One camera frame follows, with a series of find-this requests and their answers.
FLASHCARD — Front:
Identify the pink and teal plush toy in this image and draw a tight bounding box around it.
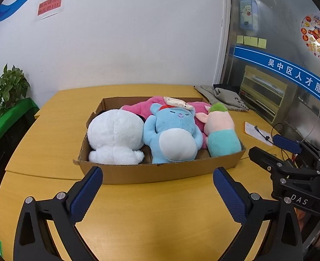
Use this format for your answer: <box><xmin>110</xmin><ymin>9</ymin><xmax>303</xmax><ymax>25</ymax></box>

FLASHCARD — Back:
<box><xmin>195</xmin><ymin>102</ymin><xmax>242</xmax><ymax>157</ymax></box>

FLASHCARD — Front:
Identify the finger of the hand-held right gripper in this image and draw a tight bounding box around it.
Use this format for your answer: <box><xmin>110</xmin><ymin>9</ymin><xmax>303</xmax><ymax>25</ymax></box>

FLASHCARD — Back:
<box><xmin>248</xmin><ymin>146</ymin><xmax>296</xmax><ymax>178</ymax></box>
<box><xmin>274</xmin><ymin>134</ymin><xmax>320</xmax><ymax>165</ymax></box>

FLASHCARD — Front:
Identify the green cloth covered table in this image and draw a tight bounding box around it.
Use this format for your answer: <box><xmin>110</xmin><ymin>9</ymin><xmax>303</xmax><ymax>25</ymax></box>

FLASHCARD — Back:
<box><xmin>0</xmin><ymin>98</ymin><xmax>41</xmax><ymax>158</ymax></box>

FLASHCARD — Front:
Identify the grey cloth bag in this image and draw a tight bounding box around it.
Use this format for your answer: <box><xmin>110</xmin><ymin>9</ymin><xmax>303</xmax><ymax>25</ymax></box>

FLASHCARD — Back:
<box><xmin>194</xmin><ymin>84</ymin><xmax>250</xmax><ymax>112</ymax></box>

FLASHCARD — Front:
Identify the blue plush toy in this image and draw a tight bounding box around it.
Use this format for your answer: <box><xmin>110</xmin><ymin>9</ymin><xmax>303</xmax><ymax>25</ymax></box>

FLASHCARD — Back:
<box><xmin>144</xmin><ymin>103</ymin><xmax>204</xmax><ymax>164</ymax></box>

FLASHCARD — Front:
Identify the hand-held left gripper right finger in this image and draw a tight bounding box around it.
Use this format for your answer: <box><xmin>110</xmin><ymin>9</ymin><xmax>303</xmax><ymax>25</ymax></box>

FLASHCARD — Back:
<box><xmin>213</xmin><ymin>167</ymin><xmax>303</xmax><ymax>261</ymax></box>

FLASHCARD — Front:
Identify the short black cable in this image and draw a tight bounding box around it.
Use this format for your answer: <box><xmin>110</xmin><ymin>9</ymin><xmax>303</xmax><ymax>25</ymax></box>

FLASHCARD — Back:
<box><xmin>254</xmin><ymin>126</ymin><xmax>275</xmax><ymax>142</ymax></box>

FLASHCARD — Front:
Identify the cartoon poster on glass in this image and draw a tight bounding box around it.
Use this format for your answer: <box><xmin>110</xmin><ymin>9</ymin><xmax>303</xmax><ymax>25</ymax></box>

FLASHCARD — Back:
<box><xmin>239</xmin><ymin>0</ymin><xmax>260</xmax><ymax>30</ymax></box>

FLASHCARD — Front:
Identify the shelf behind glass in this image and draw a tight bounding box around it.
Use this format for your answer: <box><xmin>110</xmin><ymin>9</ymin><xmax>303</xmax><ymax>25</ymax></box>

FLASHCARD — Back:
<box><xmin>242</xmin><ymin>65</ymin><xmax>288</xmax><ymax>123</ymax></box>

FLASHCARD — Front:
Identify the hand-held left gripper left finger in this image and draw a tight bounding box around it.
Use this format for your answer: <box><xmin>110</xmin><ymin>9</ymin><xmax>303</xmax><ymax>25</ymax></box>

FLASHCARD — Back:
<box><xmin>13</xmin><ymin>166</ymin><xmax>104</xmax><ymax>261</ymax></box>

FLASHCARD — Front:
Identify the blue banner on glass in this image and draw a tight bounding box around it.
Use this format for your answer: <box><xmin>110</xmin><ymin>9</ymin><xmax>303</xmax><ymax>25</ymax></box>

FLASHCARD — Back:
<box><xmin>234</xmin><ymin>45</ymin><xmax>320</xmax><ymax>109</ymax></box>

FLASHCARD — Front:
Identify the white plush toy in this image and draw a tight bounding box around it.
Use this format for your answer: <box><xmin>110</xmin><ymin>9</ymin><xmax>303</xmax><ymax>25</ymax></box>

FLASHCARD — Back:
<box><xmin>87</xmin><ymin>109</ymin><xmax>145</xmax><ymax>165</ymax></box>

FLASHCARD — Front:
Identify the pink plush bear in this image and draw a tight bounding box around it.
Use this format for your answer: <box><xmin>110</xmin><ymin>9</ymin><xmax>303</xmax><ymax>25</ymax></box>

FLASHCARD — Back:
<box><xmin>121</xmin><ymin>96</ymin><xmax>212</xmax><ymax>150</ymax></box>

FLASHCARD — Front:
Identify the red wall notice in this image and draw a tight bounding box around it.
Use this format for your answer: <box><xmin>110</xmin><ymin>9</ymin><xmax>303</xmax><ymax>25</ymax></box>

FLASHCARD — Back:
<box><xmin>36</xmin><ymin>0</ymin><xmax>65</xmax><ymax>21</ymax></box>

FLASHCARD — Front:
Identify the white packet with red print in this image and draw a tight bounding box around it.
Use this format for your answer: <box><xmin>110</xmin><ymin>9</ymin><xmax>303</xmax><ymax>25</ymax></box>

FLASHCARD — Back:
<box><xmin>163</xmin><ymin>96</ymin><xmax>193</xmax><ymax>110</ymax></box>

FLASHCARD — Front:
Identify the red festive window sticker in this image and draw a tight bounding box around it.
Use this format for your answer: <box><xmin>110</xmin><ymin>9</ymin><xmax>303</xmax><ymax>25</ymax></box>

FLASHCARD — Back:
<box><xmin>301</xmin><ymin>13</ymin><xmax>320</xmax><ymax>60</ymax></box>

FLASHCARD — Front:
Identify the cardboard box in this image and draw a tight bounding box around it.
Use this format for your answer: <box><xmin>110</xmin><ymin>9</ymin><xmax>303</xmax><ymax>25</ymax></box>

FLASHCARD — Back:
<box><xmin>73</xmin><ymin>97</ymin><xmax>247</xmax><ymax>184</ymax></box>

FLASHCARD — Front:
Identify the large potted green plant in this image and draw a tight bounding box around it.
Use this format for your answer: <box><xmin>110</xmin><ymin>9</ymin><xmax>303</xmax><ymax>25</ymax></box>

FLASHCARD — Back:
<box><xmin>0</xmin><ymin>63</ymin><xmax>31</xmax><ymax>119</ymax></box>

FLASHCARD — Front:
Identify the long black cable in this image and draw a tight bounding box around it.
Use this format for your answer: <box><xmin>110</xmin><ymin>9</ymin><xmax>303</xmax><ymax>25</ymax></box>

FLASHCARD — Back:
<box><xmin>271</xmin><ymin>122</ymin><xmax>286</xmax><ymax>142</ymax></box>

